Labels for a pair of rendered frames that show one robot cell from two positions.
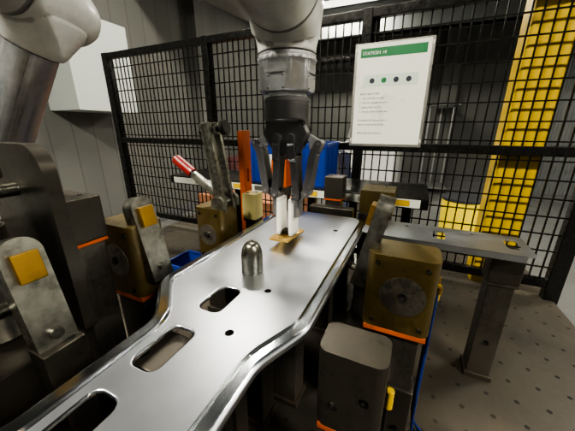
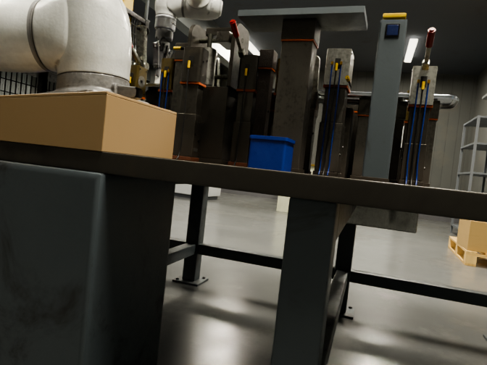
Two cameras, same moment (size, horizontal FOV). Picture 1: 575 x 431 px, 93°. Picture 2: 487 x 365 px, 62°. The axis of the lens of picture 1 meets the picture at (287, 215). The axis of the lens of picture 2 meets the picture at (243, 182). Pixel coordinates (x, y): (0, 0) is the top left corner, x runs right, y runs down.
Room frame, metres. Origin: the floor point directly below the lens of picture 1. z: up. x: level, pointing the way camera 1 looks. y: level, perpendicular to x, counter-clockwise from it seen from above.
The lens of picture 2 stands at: (0.21, 1.81, 0.70)
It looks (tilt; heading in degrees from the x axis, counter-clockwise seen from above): 2 degrees down; 265
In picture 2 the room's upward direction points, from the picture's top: 6 degrees clockwise
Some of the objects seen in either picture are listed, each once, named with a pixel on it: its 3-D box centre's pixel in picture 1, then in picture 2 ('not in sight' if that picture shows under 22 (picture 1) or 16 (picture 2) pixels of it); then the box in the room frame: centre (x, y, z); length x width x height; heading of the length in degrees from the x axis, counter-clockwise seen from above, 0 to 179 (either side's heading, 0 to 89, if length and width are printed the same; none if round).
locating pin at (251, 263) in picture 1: (251, 260); not in sight; (0.36, 0.05, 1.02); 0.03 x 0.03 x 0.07
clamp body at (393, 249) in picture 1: (400, 352); not in sight; (0.34, -0.18, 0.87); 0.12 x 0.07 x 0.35; 65
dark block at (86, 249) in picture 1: (98, 325); (180, 103); (0.35, 0.30, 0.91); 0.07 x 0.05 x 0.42; 65
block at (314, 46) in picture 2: not in sight; (293, 98); (-0.01, 0.60, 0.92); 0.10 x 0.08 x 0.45; 155
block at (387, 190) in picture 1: (372, 252); not in sight; (0.67, -0.23, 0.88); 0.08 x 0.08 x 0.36; 65
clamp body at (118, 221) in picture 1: (142, 316); (166, 109); (0.40, 0.26, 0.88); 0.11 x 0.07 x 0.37; 65
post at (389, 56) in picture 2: not in sight; (384, 103); (-0.25, 0.70, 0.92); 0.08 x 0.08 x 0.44; 65
